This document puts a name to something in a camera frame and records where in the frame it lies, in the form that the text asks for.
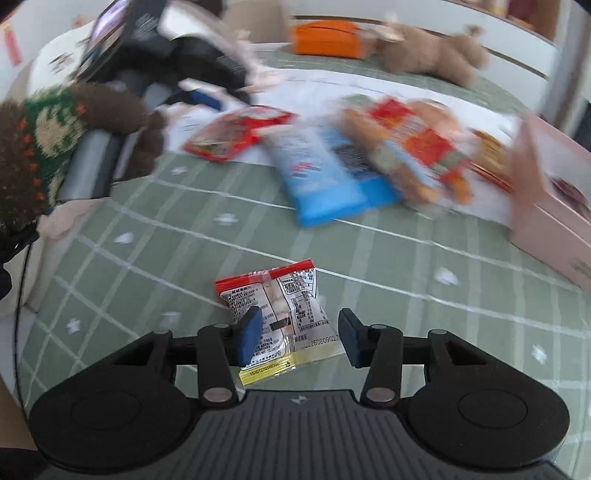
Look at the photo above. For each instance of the orange pouch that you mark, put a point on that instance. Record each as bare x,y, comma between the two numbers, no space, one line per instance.
328,39

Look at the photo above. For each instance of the brown plush toy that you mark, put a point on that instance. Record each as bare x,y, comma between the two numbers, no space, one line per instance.
429,50

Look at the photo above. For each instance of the pink cardboard box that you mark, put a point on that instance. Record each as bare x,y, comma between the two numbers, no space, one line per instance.
554,221

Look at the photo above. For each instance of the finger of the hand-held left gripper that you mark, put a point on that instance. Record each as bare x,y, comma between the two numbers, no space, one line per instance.
203,99

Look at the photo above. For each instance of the red wall ornament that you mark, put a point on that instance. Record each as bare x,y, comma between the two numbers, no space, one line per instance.
12,44

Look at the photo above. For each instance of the bread packet with red label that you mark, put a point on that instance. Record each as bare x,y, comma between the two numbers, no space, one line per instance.
415,147

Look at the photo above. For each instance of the clear snack packet red top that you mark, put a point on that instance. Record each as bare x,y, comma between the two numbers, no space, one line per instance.
295,300

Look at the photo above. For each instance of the white printed paper sheet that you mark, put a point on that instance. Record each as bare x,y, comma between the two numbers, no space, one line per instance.
314,92

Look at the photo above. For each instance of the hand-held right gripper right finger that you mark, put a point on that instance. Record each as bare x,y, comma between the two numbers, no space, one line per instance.
351,341

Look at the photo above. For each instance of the red and yellow snack packet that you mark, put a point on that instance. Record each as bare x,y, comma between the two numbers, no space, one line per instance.
489,157

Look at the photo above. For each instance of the beige cloth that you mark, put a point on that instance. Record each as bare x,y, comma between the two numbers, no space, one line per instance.
64,219

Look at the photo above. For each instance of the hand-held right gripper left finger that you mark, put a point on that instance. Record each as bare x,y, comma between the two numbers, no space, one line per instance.
249,334

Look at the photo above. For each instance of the light blue snack packet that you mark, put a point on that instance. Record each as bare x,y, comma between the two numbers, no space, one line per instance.
304,175

